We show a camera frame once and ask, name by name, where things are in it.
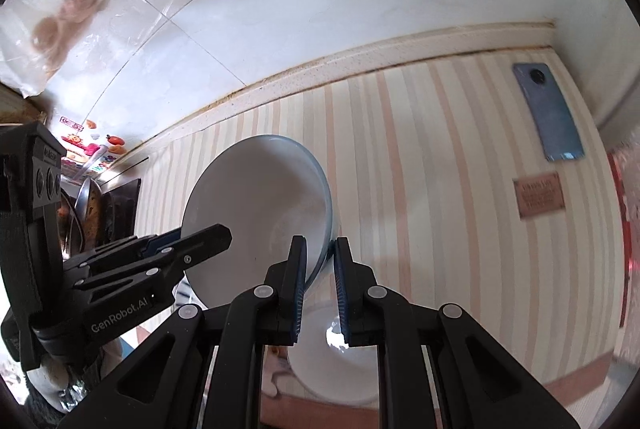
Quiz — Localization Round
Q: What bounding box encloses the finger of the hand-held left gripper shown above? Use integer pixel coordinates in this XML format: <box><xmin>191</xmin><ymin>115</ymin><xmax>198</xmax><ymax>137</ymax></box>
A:
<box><xmin>94</xmin><ymin>229</ymin><xmax>182</xmax><ymax>261</ymax></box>
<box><xmin>79</xmin><ymin>223</ymin><xmax>234</xmax><ymax>291</ymax></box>

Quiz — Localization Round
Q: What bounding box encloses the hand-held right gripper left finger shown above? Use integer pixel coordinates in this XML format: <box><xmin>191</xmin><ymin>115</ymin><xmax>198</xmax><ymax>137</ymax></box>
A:
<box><xmin>57</xmin><ymin>235</ymin><xmax>308</xmax><ymax>429</ymax></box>

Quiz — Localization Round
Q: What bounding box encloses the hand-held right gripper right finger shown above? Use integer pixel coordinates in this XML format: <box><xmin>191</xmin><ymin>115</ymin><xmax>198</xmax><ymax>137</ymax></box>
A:
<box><xmin>333</xmin><ymin>237</ymin><xmax>581</xmax><ymax>429</ymax></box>

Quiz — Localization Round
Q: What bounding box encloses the white bowl blue rim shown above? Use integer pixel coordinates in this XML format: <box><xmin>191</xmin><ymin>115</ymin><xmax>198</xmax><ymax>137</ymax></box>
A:
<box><xmin>181</xmin><ymin>135</ymin><xmax>334</xmax><ymax>310</ymax></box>

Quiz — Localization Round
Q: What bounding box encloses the white bowl floral print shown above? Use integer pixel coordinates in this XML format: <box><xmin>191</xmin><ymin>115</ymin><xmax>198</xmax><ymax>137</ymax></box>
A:
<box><xmin>286</xmin><ymin>294</ymin><xmax>396</xmax><ymax>406</ymax></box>

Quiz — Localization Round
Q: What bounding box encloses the black gas stove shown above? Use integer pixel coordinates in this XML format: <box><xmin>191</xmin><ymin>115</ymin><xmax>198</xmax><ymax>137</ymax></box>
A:
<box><xmin>100</xmin><ymin>179</ymin><xmax>142</xmax><ymax>250</ymax></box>

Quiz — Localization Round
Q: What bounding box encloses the striped cat print counter mat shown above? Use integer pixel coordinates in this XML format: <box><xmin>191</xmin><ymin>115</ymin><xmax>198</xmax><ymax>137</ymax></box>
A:
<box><xmin>132</xmin><ymin>46</ymin><xmax>631</xmax><ymax>429</ymax></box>

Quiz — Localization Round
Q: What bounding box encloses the clear plastic bag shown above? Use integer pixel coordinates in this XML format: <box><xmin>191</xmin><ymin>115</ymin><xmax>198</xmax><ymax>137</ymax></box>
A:
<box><xmin>0</xmin><ymin>0</ymin><xmax>191</xmax><ymax>100</ymax></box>

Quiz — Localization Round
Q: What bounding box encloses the blue smartphone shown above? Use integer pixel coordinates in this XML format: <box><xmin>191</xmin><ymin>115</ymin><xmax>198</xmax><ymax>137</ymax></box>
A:
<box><xmin>512</xmin><ymin>63</ymin><xmax>586</xmax><ymax>162</ymax></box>

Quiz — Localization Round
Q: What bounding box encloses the black wok with steel handle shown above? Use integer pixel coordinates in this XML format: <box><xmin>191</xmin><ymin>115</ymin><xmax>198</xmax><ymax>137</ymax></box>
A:
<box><xmin>74</xmin><ymin>176</ymin><xmax>103</xmax><ymax>235</ymax></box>

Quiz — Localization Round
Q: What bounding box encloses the colourful wall sticker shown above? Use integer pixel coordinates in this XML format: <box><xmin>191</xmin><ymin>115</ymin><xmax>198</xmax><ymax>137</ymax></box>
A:
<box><xmin>59</xmin><ymin>116</ymin><xmax>126</xmax><ymax>174</ymax></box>

